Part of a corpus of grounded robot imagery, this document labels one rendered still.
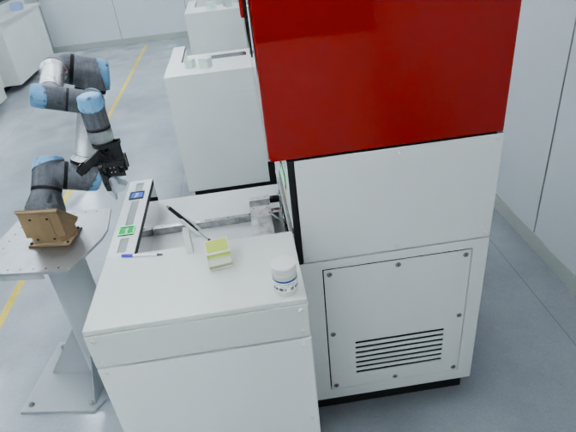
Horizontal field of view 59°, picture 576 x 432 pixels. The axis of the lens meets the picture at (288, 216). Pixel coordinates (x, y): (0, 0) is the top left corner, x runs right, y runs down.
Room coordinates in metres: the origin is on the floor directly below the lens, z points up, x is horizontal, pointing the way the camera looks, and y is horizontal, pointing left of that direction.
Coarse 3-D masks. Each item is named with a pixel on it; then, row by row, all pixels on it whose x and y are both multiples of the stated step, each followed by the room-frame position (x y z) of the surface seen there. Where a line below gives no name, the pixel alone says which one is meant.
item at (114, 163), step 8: (112, 144) 1.51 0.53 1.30; (104, 152) 1.51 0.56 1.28; (112, 152) 1.51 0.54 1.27; (120, 152) 1.51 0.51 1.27; (104, 160) 1.51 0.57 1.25; (112, 160) 1.51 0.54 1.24; (120, 160) 1.51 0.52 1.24; (104, 168) 1.50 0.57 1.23; (112, 168) 1.51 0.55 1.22; (120, 168) 1.51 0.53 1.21; (128, 168) 1.55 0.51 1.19; (112, 176) 1.50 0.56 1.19; (120, 176) 1.50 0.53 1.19
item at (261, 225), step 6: (264, 216) 1.66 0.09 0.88; (270, 216) 1.65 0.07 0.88; (252, 222) 1.62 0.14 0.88; (258, 222) 1.62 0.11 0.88; (264, 222) 1.61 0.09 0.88; (270, 222) 1.61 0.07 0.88; (252, 228) 1.58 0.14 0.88; (258, 228) 1.58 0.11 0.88; (264, 228) 1.57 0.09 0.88; (270, 228) 1.57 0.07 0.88; (258, 234) 1.54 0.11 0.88; (264, 234) 1.53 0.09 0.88
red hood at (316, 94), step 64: (256, 0) 1.41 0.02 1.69; (320, 0) 1.42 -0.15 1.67; (384, 0) 1.43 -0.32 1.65; (448, 0) 1.44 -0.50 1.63; (512, 0) 1.45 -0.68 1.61; (256, 64) 1.42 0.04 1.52; (320, 64) 1.42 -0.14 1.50; (384, 64) 1.43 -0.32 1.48; (448, 64) 1.44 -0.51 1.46; (512, 64) 1.45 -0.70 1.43; (320, 128) 1.42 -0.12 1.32; (384, 128) 1.43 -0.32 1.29; (448, 128) 1.44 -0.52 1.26
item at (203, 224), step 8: (232, 216) 1.73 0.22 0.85; (240, 216) 1.73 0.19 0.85; (248, 216) 1.72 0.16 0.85; (272, 216) 1.73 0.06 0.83; (176, 224) 1.72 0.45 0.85; (200, 224) 1.71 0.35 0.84; (208, 224) 1.71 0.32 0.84; (216, 224) 1.72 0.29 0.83; (224, 224) 1.72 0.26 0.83; (232, 224) 1.72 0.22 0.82; (160, 232) 1.70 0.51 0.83; (168, 232) 1.70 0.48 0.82
